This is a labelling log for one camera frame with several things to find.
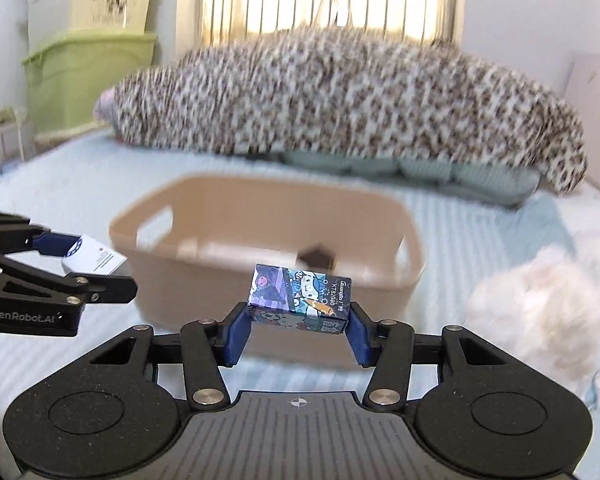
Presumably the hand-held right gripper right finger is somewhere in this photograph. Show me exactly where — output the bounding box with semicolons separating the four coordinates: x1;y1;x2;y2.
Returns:
346;302;521;411

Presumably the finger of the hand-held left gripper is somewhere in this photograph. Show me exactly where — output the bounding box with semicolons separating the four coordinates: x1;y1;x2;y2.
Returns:
0;249;139;307
0;208;82;262

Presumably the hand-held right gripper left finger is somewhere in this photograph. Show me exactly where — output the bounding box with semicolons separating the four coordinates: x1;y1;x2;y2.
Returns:
78;302;254;411

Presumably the white card box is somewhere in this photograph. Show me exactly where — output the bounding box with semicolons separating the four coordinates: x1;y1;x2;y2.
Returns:
60;234;129;277

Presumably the small cartoon printed box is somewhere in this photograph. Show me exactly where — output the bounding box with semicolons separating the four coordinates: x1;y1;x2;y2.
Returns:
247;262;354;337

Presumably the beige plastic basket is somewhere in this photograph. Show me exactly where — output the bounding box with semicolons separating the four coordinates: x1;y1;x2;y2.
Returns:
108;174;427;368

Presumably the light blue bed sheet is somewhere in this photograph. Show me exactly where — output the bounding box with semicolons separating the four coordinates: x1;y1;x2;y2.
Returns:
0;127;600;480

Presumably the small dark object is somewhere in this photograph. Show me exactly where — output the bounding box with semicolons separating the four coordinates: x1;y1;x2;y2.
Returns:
297;243;337;269

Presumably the pink pillow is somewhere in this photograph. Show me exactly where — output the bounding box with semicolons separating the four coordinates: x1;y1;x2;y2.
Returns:
93;86;119;122

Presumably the green plastic storage box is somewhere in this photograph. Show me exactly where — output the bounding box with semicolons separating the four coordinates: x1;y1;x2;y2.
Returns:
21;31;159;137

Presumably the white fluffy plush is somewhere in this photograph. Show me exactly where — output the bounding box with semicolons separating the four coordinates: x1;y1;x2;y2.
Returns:
464;242;600;392

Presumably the light green pillow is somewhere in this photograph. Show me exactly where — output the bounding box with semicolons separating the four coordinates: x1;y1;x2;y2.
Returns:
279;149;539;207

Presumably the cream plastic storage box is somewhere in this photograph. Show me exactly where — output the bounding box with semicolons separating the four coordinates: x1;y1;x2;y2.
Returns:
24;0;160;54

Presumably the leopard print blanket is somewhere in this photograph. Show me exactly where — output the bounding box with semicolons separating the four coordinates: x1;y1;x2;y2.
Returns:
94;25;589;197

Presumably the window railing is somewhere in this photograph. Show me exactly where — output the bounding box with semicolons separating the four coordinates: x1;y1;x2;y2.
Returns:
200;0;462;44

